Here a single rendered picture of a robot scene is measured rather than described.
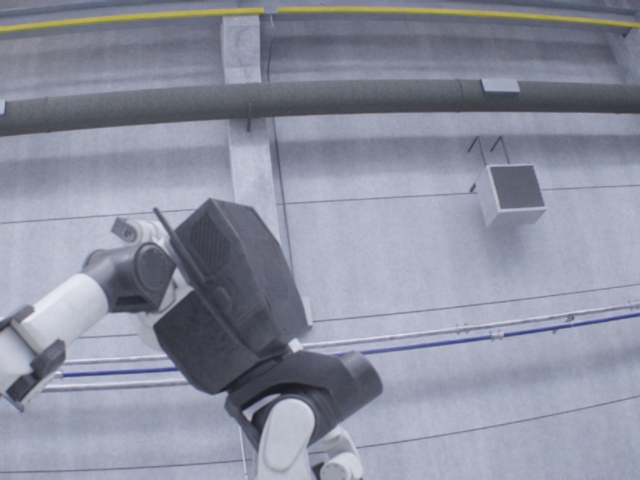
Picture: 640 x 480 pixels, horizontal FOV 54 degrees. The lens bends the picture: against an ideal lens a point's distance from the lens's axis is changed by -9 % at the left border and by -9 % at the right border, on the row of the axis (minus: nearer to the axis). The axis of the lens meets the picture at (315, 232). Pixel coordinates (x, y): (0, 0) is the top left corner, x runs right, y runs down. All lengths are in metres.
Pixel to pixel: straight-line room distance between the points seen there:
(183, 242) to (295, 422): 0.40
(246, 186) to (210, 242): 8.13
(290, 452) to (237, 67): 9.49
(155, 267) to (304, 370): 0.36
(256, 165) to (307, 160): 0.98
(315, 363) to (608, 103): 10.45
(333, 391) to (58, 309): 0.55
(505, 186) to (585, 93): 2.39
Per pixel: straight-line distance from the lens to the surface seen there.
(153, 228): 1.50
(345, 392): 1.36
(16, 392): 1.10
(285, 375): 1.34
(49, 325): 1.11
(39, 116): 9.69
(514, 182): 9.95
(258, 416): 1.35
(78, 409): 9.08
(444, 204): 10.40
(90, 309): 1.16
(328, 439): 1.57
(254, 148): 9.74
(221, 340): 1.30
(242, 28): 10.48
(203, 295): 1.29
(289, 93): 9.58
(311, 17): 11.06
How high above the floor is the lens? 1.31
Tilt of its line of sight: 23 degrees up
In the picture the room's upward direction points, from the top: 8 degrees counter-clockwise
